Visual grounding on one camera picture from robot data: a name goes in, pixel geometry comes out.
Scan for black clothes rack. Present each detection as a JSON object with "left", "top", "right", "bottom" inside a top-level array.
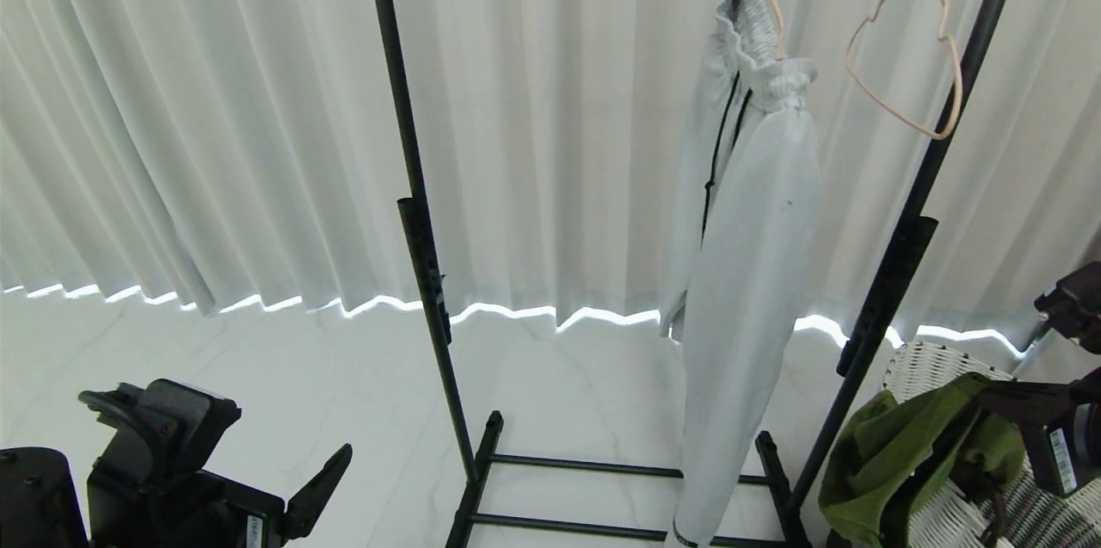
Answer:
[{"left": 361, "top": 0, "right": 1033, "bottom": 548}]

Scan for green long-sleeved shirt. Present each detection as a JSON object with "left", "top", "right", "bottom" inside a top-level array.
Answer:
[{"left": 817, "top": 372, "right": 1029, "bottom": 548}]

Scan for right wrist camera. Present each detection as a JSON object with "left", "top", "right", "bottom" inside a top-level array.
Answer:
[{"left": 1035, "top": 262, "right": 1101, "bottom": 355}]

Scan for white curtain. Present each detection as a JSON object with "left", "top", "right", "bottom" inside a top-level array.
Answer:
[{"left": 0, "top": 0, "right": 1101, "bottom": 353}]

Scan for pink clothes hanger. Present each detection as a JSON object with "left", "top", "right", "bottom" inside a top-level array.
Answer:
[
  {"left": 845, "top": 0, "right": 963, "bottom": 141},
  {"left": 755, "top": 0, "right": 787, "bottom": 61}
]

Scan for white laundry basket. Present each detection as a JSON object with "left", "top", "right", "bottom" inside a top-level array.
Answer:
[{"left": 882, "top": 342, "right": 1101, "bottom": 548}]

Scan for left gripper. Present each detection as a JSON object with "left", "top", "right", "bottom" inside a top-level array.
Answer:
[{"left": 86, "top": 443, "right": 354, "bottom": 548}]

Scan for pale grey shorts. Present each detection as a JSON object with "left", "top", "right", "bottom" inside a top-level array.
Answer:
[{"left": 661, "top": 0, "right": 824, "bottom": 548}]

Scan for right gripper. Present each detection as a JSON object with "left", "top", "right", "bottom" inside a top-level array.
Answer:
[{"left": 976, "top": 372, "right": 1101, "bottom": 497}]

